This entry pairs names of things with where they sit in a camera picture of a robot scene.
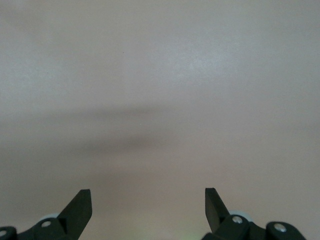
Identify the brown table cover mat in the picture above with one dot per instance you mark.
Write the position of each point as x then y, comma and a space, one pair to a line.
160, 75

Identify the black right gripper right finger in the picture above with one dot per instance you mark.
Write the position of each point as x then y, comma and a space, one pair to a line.
215, 215

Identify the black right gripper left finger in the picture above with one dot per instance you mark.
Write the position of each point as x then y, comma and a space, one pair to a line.
75, 215

